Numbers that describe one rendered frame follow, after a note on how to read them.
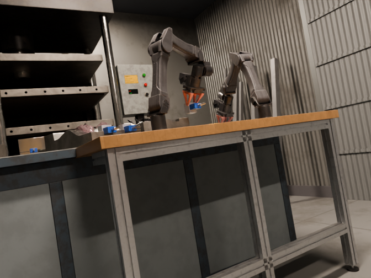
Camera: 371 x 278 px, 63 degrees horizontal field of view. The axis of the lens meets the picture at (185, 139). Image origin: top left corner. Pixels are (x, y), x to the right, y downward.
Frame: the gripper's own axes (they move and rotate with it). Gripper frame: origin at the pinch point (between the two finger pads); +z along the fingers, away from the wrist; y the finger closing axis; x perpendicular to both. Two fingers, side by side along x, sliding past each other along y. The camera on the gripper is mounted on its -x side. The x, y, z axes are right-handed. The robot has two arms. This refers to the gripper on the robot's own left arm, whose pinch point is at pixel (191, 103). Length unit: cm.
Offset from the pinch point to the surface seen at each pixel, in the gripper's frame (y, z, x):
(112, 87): -2, 12, -86
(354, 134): -197, 25, 19
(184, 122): 1.3, 10.3, -1.4
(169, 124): 9.9, 11.6, -2.9
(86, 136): 54, 15, -4
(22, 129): 56, 43, -93
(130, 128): 35.5, 11.2, 0.7
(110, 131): 45.9, 11.2, 1.6
